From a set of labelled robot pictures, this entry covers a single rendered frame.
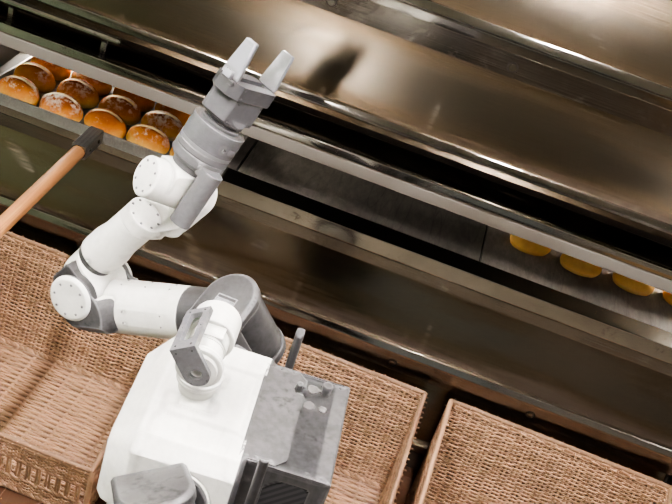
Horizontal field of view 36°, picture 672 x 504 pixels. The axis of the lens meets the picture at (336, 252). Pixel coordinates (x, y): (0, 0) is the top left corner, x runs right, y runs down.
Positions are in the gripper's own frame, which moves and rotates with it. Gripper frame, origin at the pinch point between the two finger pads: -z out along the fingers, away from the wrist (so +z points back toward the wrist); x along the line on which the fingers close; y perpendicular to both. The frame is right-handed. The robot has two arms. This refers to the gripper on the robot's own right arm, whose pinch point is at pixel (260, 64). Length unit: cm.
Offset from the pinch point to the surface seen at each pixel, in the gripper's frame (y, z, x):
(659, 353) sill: -65, 12, -99
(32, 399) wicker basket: 31, 106, -53
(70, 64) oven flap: 51, 30, -28
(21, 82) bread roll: 70, 46, -41
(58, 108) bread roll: 61, 45, -43
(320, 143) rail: 5.7, 13.6, -46.0
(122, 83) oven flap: 41, 27, -32
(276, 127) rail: 13.8, 16.2, -42.7
